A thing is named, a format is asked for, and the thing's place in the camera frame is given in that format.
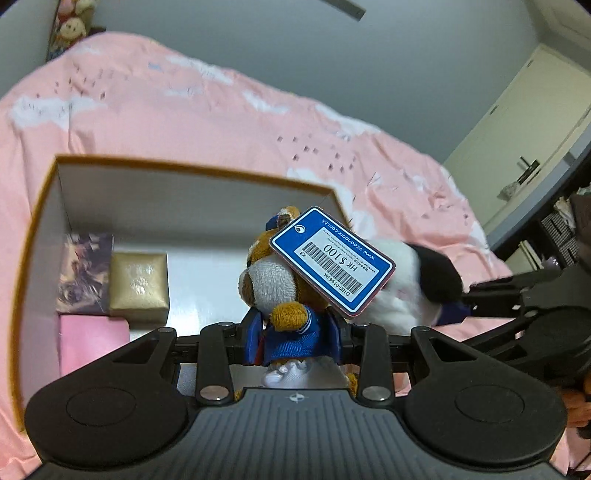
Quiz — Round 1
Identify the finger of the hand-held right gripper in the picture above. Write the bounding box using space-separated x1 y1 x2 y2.
467 270 563 297
438 294 537 326

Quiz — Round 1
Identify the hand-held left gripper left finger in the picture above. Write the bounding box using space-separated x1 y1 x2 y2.
113 307 266 407

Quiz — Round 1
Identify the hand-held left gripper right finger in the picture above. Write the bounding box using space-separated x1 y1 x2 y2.
323 309 467 404

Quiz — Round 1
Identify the black and white dog plush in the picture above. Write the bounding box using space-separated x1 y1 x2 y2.
365 237 465 329

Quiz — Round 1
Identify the brown fox plush toy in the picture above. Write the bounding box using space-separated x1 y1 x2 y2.
233 206 358 400

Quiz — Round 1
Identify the blue hang tag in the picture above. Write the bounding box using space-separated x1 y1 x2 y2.
269 207 397 318

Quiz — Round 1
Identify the gold box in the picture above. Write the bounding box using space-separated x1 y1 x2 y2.
108 251 171 324

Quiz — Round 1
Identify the pink box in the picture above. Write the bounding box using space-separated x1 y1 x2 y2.
59 315 131 385

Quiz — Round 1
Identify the yellow cardboard box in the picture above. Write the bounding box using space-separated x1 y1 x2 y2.
9 156 352 430

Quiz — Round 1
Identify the purple printed box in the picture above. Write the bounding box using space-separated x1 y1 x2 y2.
58 233 114 317

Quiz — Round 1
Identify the dark furniture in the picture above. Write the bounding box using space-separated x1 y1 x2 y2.
492 143 591 274

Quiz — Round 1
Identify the cream door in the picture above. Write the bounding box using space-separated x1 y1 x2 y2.
442 44 591 234

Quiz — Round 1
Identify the pink printed blanket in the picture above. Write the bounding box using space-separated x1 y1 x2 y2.
0 31 591 480

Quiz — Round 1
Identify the hanging column of plush toys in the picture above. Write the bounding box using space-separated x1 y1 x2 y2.
46 0 100 62

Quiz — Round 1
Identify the black door handle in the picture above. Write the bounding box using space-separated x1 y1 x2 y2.
501 157 541 197

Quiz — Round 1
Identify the grey wall plate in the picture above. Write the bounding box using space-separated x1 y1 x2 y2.
323 0 368 19

